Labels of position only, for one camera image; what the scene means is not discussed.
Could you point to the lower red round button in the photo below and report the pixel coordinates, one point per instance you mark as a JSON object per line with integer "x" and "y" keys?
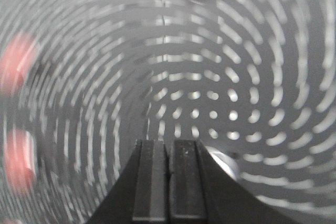
{"x": 20, "y": 161}

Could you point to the black perforated pegboard panel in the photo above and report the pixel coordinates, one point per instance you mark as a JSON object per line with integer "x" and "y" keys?
{"x": 253, "y": 80}

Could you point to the red round button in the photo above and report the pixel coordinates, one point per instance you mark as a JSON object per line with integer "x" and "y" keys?
{"x": 16, "y": 62}
{"x": 20, "y": 161}

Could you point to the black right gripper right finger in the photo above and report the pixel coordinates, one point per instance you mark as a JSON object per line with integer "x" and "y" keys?
{"x": 201, "y": 192}

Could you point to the upper red round button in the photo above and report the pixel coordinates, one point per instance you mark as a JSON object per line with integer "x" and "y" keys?
{"x": 16, "y": 62}

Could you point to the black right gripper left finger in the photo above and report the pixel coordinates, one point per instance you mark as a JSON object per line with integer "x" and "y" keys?
{"x": 140, "y": 193}

